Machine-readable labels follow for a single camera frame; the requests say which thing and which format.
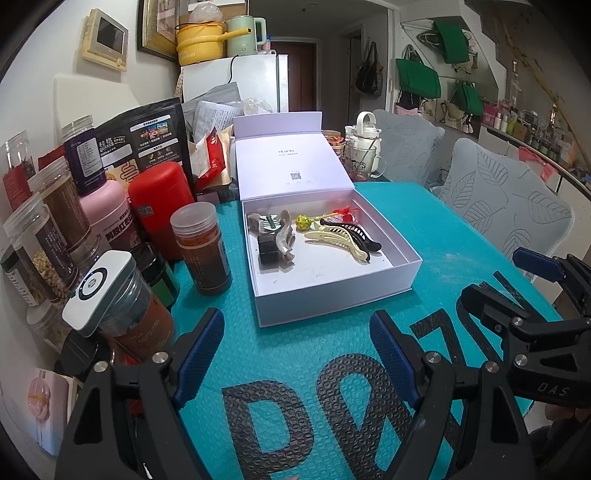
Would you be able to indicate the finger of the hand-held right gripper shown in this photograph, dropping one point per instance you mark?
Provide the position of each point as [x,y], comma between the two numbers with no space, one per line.
[535,264]
[489,304]

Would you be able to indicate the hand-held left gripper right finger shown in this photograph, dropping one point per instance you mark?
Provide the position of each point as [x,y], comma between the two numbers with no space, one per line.
[392,355]

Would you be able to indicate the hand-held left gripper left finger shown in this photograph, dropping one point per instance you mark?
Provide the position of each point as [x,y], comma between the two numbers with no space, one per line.
[198,355]

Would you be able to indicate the white gift box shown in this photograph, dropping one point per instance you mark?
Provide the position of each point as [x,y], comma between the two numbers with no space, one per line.
[323,286]

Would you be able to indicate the black banana clip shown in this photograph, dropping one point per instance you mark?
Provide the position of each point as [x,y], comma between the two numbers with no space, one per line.
[364,240]

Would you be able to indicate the dark brown claw clip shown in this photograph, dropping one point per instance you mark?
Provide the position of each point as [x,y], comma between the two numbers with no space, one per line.
[268,256]

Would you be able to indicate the cream banana clip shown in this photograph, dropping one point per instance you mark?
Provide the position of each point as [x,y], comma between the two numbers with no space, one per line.
[337,242]

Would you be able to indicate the frosted beige claw clip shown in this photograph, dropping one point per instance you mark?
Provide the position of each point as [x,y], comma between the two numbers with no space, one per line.
[287,244]

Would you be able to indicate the taupe translucent claw clip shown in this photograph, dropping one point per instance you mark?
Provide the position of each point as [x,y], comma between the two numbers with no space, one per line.
[253,224]

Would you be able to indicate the fishbone hair clip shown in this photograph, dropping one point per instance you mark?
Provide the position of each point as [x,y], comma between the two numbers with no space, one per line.
[270,222]

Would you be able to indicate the yellow lollipop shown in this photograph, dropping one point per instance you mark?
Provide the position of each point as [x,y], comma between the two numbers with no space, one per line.
[302,222]

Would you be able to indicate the chair with grey leaf cover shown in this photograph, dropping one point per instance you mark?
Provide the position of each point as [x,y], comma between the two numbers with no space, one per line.
[503,203]
[406,143]

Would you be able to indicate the teal bubble mat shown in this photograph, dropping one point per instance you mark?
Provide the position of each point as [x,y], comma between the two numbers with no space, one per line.
[443,240]

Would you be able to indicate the dark green jar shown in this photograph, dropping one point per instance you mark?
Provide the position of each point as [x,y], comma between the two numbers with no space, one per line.
[159,277]

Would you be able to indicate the jar of red powder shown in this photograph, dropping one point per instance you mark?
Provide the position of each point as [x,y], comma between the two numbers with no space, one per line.
[203,254]

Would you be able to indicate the jar with white square lid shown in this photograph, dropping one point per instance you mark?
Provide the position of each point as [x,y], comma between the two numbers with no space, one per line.
[101,286]

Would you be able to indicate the white cabinet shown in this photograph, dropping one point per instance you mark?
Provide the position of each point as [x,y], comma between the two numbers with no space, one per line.
[508,141]

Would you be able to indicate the row of bottles and jars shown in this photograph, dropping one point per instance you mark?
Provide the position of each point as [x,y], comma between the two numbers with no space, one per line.
[531,129]

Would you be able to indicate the red canister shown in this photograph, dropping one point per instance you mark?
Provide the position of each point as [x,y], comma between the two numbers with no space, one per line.
[161,203]

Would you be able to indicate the pink carton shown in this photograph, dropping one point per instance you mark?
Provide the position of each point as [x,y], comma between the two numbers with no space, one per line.
[48,410]

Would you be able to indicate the pink bottle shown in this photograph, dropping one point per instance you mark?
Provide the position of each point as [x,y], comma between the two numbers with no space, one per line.
[108,217]

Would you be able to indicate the green tote bag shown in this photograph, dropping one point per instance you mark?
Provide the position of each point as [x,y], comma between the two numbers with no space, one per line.
[468,99]
[452,41]
[418,78]

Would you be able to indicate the jar of soybeans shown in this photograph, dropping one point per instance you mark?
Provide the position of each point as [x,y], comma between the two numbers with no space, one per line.
[41,258]

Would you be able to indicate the glass pitcher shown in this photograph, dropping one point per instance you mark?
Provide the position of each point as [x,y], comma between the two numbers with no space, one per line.
[364,164]

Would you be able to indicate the bamboo pole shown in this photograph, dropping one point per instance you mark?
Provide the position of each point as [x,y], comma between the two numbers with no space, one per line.
[535,69]

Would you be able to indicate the jar of brown granules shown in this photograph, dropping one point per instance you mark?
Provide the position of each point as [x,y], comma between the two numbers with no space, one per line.
[64,203]

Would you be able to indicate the white electric pot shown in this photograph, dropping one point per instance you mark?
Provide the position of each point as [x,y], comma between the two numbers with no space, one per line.
[367,129]

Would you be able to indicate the black snack pouch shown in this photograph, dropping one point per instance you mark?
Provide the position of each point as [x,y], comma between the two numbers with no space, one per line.
[138,138]

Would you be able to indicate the grey plastic bag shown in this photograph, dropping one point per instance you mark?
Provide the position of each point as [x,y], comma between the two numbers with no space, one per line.
[212,104]

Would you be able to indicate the black handbag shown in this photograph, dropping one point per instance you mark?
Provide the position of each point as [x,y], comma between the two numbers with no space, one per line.
[368,74]

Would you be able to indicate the white fridge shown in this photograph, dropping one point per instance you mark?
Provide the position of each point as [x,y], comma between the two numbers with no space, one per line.
[254,83]

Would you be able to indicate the brown door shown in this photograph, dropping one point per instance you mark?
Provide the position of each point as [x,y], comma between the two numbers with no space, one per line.
[295,74]

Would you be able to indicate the yellow pot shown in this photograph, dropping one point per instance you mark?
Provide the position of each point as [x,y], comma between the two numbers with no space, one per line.
[198,44]

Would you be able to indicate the pale green kettle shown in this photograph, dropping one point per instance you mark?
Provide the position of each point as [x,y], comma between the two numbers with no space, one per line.
[242,37]

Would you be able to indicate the framed picture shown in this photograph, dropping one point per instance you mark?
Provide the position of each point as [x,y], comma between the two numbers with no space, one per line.
[157,27]

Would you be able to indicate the cream wall intercom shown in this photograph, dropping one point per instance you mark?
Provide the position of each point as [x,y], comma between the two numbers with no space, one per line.
[105,39]

